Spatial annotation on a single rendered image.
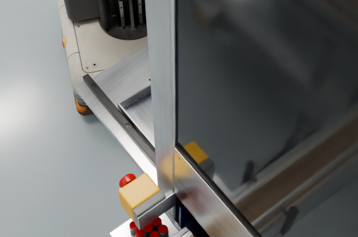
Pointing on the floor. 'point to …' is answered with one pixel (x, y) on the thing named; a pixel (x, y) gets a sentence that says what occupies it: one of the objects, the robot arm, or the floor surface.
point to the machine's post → (163, 72)
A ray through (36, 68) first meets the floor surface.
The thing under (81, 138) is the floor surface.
